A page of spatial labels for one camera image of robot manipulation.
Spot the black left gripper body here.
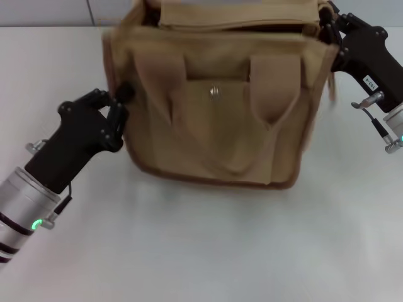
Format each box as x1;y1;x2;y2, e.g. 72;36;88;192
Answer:
24;99;125;194

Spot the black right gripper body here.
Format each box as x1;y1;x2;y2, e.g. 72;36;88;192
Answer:
330;14;403;114

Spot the khaki canvas food bag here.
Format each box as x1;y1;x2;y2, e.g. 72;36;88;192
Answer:
101;0;340;191

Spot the left gripper cable with plugs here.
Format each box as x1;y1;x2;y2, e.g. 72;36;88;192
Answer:
24;139;74;231

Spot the gripper cable with plugs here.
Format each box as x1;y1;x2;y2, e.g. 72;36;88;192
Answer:
24;139;74;231
351;91;403;154

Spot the right gripper cable with plugs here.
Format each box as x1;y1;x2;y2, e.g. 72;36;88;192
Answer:
351;91;403;154

